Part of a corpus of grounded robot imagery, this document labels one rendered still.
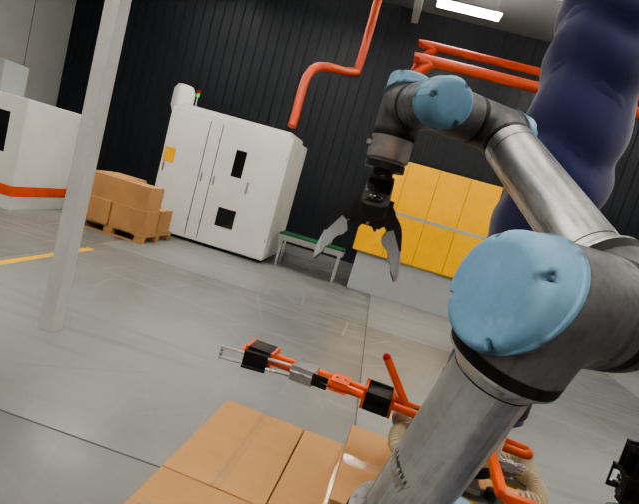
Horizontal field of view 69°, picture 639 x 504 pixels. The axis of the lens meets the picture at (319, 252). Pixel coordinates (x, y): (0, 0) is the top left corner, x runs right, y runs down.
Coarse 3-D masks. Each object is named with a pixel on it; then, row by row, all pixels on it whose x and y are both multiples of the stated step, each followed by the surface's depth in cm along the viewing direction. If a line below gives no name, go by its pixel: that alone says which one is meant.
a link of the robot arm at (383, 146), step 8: (376, 136) 80; (384, 136) 78; (392, 136) 78; (376, 144) 79; (384, 144) 78; (392, 144) 78; (400, 144) 78; (408, 144) 79; (368, 152) 81; (376, 152) 79; (384, 152) 78; (392, 152) 78; (400, 152) 79; (408, 152) 80; (384, 160) 79; (392, 160) 79; (400, 160) 79; (408, 160) 81
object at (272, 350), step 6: (252, 342) 134; (258, 342) 135; (264, 342) 136; (246, 348) 131; (252, 348) 130; (258, 348) 130; (264, 348) 132; (270, 348) 133; (276, 348) 134; (270, 354) 129; (276, 354) 133; (270, 366) 130
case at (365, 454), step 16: (352, 432) 145; (368, 432) 148; (352, 448) 136; (368, 448) 138; (384, 448) 141; (352, 464) 128; (368, 464) 130; (384, 464) 132; (336, 480) 118; (352, 480) 120; (368, 480) 122; (480, 480) 138; (336, 496) 112
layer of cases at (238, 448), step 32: (224, 416) 209; (256, 416) 216; (192, 448) 180; (224, 448) 186; (256, 448) 192; (288, 448) 198; (320, 448) 205; (160, 480) 158; (192, 480) 163; (224, 480) 167; (256, 480) 172; (288, 480) 177; (320, 480) 183
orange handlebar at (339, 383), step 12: (288, 360) 133; (324, 372) 131; (336, 384) 126; (348, 384) 126; (360, 384) 129; (360, 396) 124; (396, 408) 122; (408, 408) 122; (504, 444) 117; (516, 444) 120; (492, 456) 109; (528, 456) 116; (492, 468) 104; (492, 480) 101; (504, 480) 100; (504, 492) 95
